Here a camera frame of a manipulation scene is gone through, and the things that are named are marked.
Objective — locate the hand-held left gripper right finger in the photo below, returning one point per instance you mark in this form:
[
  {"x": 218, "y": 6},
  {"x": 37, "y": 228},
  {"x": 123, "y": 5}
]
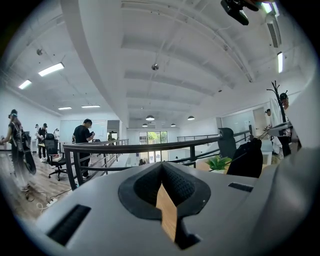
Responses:
[{"x": 220, "y": 212}]

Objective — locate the green plant in white pot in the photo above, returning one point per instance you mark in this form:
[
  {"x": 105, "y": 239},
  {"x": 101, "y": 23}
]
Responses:
[{"x": 218, "y": 162}]

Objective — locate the ceiling strip light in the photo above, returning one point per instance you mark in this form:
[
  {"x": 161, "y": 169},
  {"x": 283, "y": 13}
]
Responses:
[
  {"x": 25, "y": 84},
  {"x": 90, "y": 106},
  {"x": 280, "y": 62},
  {"x": 270, "y": 8},
  {"x": 51, "y": 69},
  {"x": 65, "y": 108}
]

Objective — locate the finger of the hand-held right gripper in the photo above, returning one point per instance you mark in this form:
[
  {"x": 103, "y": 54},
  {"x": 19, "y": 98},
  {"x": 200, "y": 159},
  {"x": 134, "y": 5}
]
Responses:
[{"x": 276, "y": 130}]

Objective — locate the white coat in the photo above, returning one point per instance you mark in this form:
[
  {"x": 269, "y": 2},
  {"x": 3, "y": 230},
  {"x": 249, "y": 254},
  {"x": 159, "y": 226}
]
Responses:
[{"x": 273, "y": 115}]

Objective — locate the black head-worn camera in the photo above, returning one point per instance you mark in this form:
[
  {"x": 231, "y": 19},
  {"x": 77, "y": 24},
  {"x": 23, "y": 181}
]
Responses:
[{"x": 235, "y": 12}]

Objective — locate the white power strip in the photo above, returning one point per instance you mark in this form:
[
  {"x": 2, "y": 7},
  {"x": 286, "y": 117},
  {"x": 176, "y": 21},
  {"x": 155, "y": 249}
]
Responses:
[{"x": 52, "y": 202}]

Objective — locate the glass entrance door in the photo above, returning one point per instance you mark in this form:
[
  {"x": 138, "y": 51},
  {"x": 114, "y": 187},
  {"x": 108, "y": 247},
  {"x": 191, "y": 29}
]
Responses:
[{"x": 153, "y": 137}]

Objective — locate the ceiling air vent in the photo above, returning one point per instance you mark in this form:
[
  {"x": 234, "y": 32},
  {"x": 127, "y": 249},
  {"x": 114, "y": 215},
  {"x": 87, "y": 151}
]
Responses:
[{"x": 274, "y": 32}]

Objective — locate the black coat stand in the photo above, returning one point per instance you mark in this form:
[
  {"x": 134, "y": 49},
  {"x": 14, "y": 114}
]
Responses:
[{"x": 276, "y": 91}]

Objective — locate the silver ceiling dome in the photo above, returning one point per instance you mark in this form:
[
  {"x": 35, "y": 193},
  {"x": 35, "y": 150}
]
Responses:
[
  {"x": 39, "y": 52},
  {"x": 155, "y": 67}
]

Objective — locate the black office chair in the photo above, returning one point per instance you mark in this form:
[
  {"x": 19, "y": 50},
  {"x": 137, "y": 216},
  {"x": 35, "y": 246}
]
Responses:
[
  {"x": 52, "y": 147},
  {"x": 226, "y": 147}
]

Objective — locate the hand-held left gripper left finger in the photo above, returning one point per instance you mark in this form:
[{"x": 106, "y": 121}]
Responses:
[{"x": 112, "y": 212}]

